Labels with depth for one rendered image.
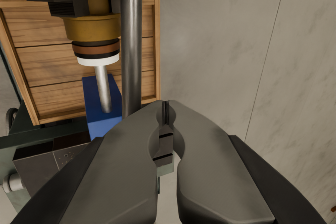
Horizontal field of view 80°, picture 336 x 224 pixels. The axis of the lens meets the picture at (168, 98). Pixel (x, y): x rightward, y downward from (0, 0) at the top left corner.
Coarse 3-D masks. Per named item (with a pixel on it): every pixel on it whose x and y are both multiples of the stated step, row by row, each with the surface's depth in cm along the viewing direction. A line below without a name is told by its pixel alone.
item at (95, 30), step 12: (96, 0) 28; (108, 0) 30; (96, 12) 29; (108, 12) 30; (72, 24) 29; (84, 24) 28; (96, 24) 29; (108, 24) 30; (120, 24) 33; (72, 36) 30; (84, 36) 29; (96, 36) 29; (108, 36) 30; (72, 48) 32; (84, 48) 30; (96, 48) 30; (108, 48) 31
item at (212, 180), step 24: (168, 120) 12; (192, 120) 10; (192, 144) 9; (216, 144) 9; (192, 168) 8; (216, 168) 8; (240, 168) 8; (192, 192) 7; (216, 192) 7; (240, 192) 7; (192, 216) 7; (216, 216) 6; (240, 216) 6; (264, 216) 6
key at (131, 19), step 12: (120, 0) 11; (132, 0) 11; (132, 12) 11; (132, 24) 11; (132, 36) 11; (132, 48) 11; (132, 60) 11; (132, 72) 12; (132, 84) 12; (132, 96) 12; (132, 108) 12
